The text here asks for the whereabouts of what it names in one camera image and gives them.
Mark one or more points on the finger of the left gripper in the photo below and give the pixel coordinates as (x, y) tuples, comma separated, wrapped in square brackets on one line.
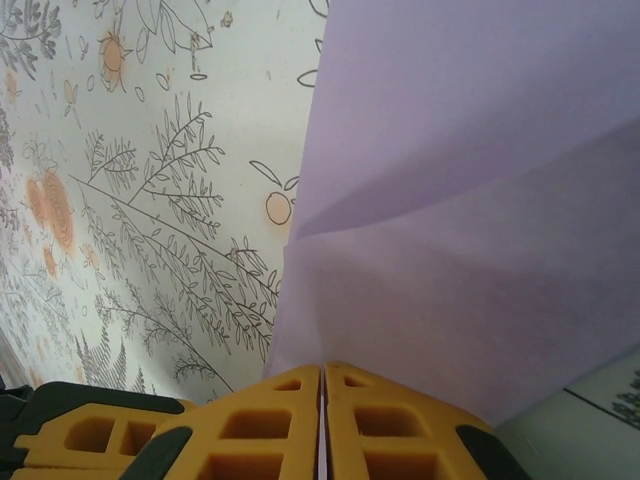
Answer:
[(90, 420)]

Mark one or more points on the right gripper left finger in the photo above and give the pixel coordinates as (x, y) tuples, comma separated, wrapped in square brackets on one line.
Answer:
[(300, 400)]

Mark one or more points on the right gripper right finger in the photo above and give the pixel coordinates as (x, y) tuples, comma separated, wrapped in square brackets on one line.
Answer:
[(345, 400)]

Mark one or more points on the purple cloth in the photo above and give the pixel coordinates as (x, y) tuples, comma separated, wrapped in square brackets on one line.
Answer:
[(450, 200)]

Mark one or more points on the floral tablecloth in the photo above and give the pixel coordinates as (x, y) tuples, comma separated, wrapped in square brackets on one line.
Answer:
[(150, 150)]

